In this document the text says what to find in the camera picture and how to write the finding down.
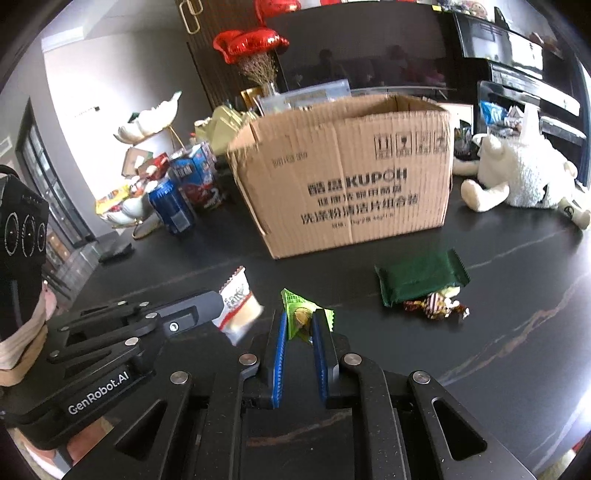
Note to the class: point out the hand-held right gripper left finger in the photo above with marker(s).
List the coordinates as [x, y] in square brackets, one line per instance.
[278, 364]

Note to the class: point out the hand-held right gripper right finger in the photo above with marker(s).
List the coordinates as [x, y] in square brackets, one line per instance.
[319, 364]

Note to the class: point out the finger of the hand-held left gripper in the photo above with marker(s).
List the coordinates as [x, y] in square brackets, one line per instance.
[184, 325]
[138, 310]

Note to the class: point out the green yellow snack packet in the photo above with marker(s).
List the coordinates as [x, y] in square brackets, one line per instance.
[298, 314]

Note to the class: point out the white snack packet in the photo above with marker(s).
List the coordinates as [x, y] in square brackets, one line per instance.
[240, 309]

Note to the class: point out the brown cardboard box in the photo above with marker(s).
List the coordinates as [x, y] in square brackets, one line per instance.
[351, 184]

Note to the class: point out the person's left forearm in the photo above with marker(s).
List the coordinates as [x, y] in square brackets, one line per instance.
[46, 459]

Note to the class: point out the pile of snacks in bowl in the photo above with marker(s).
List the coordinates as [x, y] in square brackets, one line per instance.
[138, 184]

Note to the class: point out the person's left hand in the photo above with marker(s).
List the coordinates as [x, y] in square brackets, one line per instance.
[21, 357]

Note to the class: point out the black remote control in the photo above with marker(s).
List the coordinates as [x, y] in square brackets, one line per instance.
[116, 252]

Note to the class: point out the black framed glass door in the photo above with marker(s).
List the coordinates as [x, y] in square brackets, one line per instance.
[51, 194]

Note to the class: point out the blue soda can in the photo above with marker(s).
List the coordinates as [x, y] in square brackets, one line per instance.
[171, 207]

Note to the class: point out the red brown wrapped candy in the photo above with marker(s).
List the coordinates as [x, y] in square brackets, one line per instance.
[417, 308]

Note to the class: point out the dark green snack packet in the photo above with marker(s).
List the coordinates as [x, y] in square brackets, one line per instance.
[415, 277]

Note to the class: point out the striped wrapped candy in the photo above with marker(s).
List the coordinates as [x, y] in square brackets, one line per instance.
[445, 305]

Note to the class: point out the blue drink carton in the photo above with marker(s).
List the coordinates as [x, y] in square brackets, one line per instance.
[198, 180]

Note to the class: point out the red gift box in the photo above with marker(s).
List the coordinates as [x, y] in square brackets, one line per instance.
[160, 165]

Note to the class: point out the open cardboard box on floor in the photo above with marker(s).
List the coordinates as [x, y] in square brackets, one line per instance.
[137, 160]

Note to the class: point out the white two-tier lotus fruit stand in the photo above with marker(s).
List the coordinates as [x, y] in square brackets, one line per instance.
[147, 124]

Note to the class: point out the yellow mountain-shaped tissue box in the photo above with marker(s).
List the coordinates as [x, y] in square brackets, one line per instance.
[221, 127]

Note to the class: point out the glass vase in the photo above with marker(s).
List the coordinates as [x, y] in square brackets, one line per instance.
[271, 87]

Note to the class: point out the clear plastic container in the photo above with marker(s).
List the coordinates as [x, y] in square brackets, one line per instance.
[304, 94]

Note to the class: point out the dried flower bouquet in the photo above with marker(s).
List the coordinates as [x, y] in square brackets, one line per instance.
[258, 69]

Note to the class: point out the white plush sheep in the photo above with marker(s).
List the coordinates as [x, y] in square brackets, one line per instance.
[521, 175]

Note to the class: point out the red heart balloon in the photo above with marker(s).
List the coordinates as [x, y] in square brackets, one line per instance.
[265, 41]
[279, 5]
[228, 46]

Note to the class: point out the blue snack bag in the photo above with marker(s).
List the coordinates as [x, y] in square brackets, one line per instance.
[493, 114]

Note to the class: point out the black television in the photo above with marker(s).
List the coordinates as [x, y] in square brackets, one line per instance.
[369, 50]

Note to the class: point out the black upright piano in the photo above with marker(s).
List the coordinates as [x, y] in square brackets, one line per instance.
[508, 41]

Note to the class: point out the gold picture frame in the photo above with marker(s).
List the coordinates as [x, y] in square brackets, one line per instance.
[250, 98]

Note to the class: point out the gold wall ornament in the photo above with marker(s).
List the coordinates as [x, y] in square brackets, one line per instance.
[190, 14]

